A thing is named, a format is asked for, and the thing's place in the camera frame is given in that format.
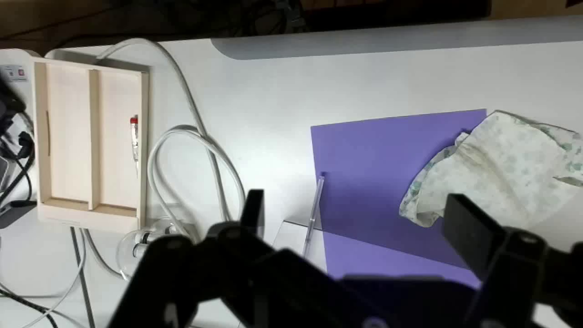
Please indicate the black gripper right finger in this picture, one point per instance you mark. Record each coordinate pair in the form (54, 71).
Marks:
(521, 273)

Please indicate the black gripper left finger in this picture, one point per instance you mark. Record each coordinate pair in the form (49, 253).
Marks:
(200, 273)

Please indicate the white green patterned cloth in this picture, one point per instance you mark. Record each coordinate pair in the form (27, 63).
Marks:
(502, 169)

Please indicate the red white pen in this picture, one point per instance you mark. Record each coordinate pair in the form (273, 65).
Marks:
(133, 136)

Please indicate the light wooden divided tray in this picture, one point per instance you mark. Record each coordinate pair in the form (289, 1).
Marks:
(91, 133)

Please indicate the purple paper sheet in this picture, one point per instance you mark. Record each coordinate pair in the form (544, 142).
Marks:
(375, 169)

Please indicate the white power strip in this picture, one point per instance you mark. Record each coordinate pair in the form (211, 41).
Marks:
(16, 69)

